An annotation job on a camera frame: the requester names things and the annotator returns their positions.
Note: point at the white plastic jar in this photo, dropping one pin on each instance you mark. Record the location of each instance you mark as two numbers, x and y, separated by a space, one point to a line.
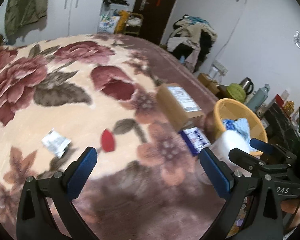
228 141

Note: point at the steel electric kettle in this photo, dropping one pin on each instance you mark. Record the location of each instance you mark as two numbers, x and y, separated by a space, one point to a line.
247 85

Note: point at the olive green jacket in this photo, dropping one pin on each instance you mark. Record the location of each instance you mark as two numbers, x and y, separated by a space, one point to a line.
23 12

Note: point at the white wardrobe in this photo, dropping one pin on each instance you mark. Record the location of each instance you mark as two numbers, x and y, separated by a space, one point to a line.
71 17

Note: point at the orange plastic mesh basket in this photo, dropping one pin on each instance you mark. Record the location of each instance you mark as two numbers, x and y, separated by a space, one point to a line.
229 111

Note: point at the floral plush blanket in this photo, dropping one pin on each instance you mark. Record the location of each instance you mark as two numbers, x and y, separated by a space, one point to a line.
79 86

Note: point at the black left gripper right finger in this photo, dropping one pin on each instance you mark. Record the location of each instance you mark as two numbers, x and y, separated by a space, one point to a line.
266 217

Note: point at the white printed shopping bag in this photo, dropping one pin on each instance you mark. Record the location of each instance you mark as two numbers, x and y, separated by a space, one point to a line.
108 22

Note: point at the wooden rack chair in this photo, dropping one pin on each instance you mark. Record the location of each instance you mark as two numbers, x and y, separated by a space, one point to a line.
133 24

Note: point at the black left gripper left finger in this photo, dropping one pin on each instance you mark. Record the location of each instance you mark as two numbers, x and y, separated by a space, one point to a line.
34 218

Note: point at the blue white wavy cloth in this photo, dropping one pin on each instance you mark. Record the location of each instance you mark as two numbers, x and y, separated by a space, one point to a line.
242 127

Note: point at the brown cardboard box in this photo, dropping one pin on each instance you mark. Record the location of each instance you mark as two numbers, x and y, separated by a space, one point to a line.
178 106

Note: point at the person's right hand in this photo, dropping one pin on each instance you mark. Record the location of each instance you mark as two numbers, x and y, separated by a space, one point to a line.
292 206

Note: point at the blue white tissue pack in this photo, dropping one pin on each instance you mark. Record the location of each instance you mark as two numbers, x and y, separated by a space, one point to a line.
195 140

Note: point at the yellow plush toy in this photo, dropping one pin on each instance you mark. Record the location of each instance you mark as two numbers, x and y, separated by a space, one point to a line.
122 21

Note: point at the grey-green thermos flask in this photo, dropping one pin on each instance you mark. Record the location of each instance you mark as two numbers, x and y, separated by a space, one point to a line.
259 98

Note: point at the dark wooden door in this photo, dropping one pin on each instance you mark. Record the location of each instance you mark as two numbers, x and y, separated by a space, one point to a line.
155 17

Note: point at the small white blue sachet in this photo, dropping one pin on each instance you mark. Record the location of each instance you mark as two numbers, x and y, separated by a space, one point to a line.
56 143

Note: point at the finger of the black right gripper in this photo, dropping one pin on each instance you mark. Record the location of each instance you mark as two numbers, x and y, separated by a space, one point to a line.
273 154
255 166

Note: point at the pile of clothes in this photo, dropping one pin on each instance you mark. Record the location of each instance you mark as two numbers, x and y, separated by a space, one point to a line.
191 41

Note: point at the red makeup sponge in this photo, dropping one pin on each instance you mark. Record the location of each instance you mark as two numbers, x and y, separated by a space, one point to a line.
107 141

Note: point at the stacked cardboard boxes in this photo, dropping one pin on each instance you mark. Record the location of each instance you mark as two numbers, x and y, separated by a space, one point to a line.
211 85

